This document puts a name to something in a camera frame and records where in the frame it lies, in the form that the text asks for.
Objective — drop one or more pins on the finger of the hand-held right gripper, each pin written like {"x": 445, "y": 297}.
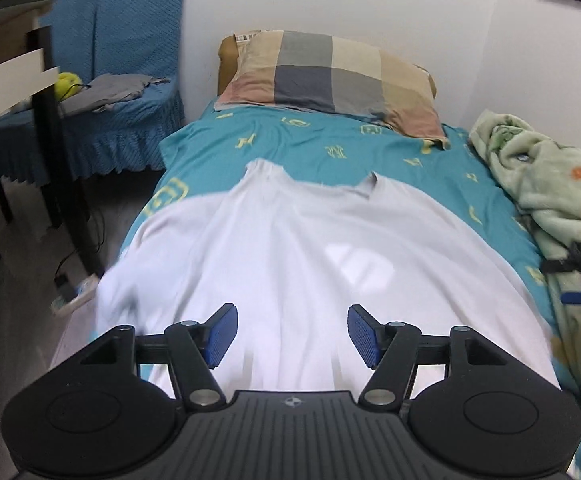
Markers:
{"x": 578, "y": 298}
{"x": 558, "y": 266}

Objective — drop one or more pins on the grey cloth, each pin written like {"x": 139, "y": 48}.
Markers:
{"x": 115, "y": 90}

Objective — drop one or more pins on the dark table with white edge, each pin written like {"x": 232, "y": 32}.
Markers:
{"x": 0, "y": 80}

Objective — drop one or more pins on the white power strip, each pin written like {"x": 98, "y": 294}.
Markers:
{"x": 79, "y": 296}

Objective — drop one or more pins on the black power adapter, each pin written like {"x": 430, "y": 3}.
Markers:
{"x": 65, "y": 287}

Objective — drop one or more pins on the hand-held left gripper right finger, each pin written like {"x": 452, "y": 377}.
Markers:
{"x": 363, "y": 336}

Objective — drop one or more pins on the yellow-green plush toy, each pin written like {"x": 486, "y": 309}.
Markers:
{"x": 65, "y": 85}

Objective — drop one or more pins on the teal printed bed sheet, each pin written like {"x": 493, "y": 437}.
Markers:
{"x": 320, "y": 135}

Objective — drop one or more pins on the green fleece printed blanket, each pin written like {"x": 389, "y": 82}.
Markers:
{"x": 560, "y": 185}

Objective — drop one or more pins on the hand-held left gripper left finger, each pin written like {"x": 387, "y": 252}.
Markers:
{"x": 223, "y": 334}

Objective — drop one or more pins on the white t-shirt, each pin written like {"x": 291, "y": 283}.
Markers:
{"x": 290, "y": 240}

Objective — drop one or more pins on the plaid pillow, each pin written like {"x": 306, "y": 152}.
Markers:
{"x": 320, "y": 70}

